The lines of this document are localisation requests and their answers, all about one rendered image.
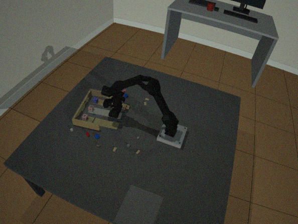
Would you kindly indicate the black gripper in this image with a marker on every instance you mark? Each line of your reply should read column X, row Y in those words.
column 117, row 108

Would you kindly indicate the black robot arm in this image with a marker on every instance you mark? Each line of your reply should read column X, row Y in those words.
column 153, row 88

